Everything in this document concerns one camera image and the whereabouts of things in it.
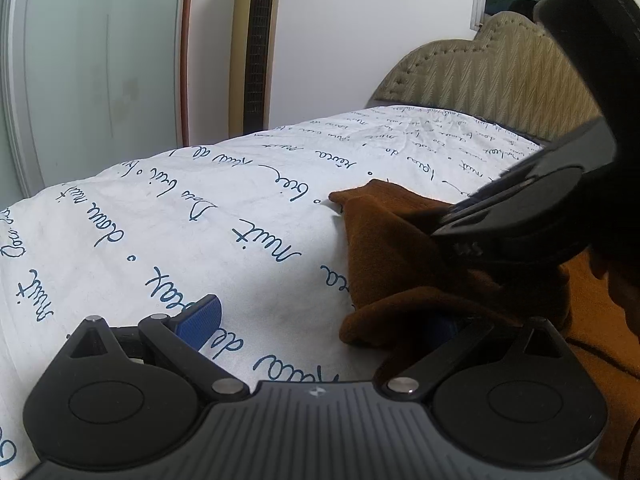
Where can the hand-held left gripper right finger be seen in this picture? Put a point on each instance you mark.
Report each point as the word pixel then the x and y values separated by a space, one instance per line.
pixel 452 352

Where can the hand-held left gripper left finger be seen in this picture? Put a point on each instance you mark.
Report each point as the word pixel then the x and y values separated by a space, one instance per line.
pixel 199 322

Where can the brown sweater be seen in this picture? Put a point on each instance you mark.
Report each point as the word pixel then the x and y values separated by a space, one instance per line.
pixel 390 245

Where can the white script-print bed sheet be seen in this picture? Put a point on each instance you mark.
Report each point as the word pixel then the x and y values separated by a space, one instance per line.
pixel 200 210

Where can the beige quilted headboard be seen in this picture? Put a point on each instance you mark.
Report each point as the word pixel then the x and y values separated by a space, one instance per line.
pixel 475 75

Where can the gold tower fan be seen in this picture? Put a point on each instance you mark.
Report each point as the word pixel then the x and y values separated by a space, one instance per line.
pixel 255 60

